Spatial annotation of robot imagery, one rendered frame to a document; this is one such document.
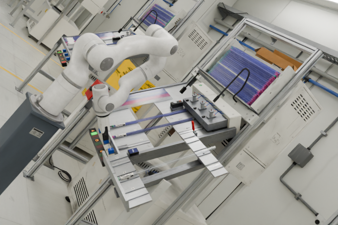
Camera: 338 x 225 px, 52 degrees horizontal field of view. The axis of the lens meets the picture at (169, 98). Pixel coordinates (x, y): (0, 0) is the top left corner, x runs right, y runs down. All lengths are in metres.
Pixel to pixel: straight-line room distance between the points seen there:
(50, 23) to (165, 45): 4.71
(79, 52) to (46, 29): 4.71
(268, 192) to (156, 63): 2.09
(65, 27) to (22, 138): 4.80
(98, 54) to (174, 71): 1.93
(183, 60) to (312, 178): 1.62
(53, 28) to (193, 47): 3.46
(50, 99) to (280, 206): 2.45
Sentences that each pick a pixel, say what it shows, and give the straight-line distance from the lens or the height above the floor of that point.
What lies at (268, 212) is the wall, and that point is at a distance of 3.54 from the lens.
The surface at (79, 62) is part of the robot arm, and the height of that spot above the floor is 0.98.
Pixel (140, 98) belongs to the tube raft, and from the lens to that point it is 2.39.
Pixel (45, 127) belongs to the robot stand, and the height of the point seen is 0.65.
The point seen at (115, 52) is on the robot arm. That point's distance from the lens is 1.62.
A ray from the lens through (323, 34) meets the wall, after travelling 4.37.
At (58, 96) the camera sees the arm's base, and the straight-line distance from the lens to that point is 1.68.
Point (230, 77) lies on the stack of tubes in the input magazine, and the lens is 2.32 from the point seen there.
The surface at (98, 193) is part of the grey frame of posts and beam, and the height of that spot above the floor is 0.51.
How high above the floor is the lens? 1.25
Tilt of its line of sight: 4 degrees down
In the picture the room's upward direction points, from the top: 42 degrees clockwise
